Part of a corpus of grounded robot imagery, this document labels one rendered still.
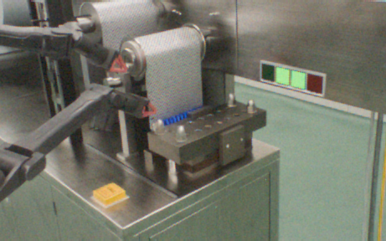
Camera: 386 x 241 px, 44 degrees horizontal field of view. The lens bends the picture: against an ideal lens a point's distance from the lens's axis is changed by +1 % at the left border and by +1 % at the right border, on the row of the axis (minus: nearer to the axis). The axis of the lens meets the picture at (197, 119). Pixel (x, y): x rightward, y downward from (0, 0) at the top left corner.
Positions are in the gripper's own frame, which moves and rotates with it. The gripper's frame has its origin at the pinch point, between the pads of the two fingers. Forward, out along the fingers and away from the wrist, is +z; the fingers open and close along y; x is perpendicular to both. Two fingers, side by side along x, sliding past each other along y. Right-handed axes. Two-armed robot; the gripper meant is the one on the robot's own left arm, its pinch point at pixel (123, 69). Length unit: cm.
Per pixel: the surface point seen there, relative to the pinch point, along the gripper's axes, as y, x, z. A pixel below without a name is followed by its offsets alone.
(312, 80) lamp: 47, 20, 29
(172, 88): 6.1, 2.5, 17.2
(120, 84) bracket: -2.3, -4.2, 3.4
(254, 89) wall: -179, 81, 287
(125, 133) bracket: -2.9, -18.2, 14.6
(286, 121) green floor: -108, 52, 257
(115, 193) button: 18.0, -35.4, 4.3
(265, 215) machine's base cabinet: 32, -23, 61
